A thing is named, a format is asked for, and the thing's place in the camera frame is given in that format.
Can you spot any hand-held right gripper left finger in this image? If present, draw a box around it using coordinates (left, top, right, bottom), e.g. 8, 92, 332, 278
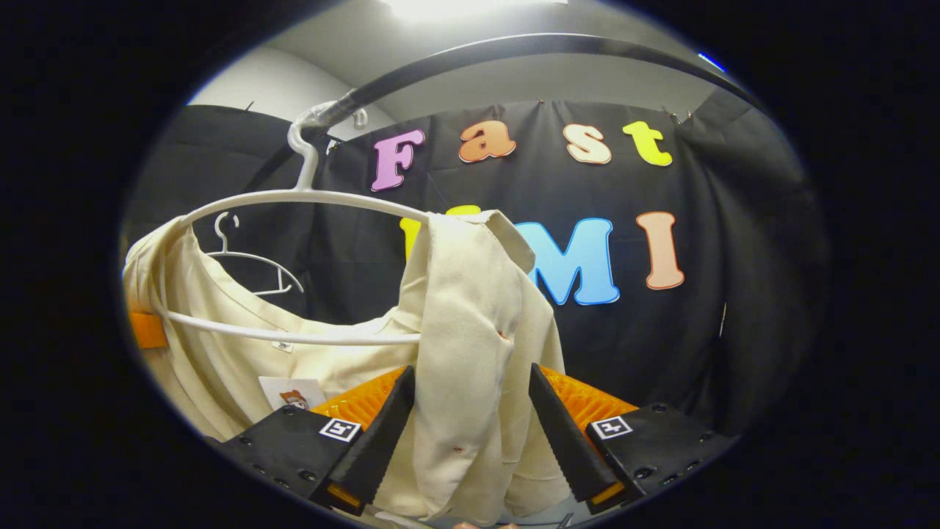
219, 365, 418, 517

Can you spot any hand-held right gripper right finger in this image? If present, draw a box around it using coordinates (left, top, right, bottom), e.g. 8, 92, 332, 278
529, 363, 735, 515

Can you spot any cream button-up shirt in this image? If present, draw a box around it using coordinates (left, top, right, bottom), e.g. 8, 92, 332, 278
121, 209, 577, 526

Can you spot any white plastic clothes hanger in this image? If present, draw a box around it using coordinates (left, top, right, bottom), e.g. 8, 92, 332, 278
158, 101, 434, 348
206, 212, 306, 297

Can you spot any black metal clothes rack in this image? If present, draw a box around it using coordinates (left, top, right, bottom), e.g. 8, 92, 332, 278
246, 32, 768, 192

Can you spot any black backdrop cloth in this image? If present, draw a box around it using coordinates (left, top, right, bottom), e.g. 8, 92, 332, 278
121, 88, 831, 442

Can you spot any large ceiling light panel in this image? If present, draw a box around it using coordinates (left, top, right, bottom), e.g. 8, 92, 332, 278
382, 0, 570, 23

